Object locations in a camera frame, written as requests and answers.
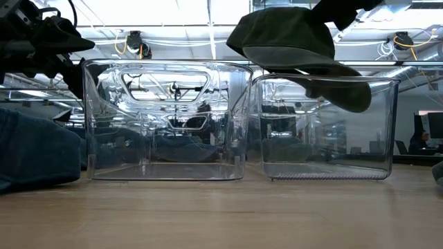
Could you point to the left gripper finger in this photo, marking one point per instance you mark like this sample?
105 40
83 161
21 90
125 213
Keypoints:
76 79
62 38

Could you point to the black aluminium table frame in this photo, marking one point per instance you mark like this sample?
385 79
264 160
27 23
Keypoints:
415 159

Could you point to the person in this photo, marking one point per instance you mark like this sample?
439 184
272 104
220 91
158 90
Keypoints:
418 143

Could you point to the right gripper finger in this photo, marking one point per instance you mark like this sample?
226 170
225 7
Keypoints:
341 14

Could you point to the clear bin with ridged base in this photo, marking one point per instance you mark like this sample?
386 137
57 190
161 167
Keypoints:
328 171

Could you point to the black desk monitor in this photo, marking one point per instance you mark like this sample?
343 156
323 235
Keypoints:
436 124

